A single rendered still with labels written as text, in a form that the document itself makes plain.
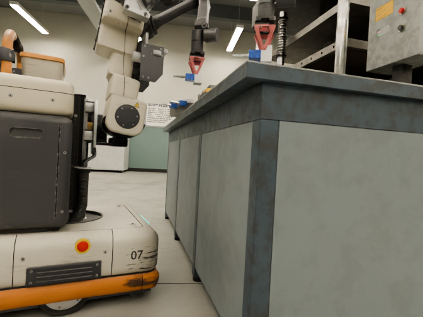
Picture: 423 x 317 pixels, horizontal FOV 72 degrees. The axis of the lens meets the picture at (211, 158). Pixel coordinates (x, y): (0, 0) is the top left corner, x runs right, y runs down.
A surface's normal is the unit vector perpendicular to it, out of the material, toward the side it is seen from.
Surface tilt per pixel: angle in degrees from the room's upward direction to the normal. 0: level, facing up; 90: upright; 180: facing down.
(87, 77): 90
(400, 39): 90
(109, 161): 90
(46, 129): 90
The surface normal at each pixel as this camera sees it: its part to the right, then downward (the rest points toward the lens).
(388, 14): -0.97, -0.05
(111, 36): 0.43, 0.04
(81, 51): 0.11, 0.02
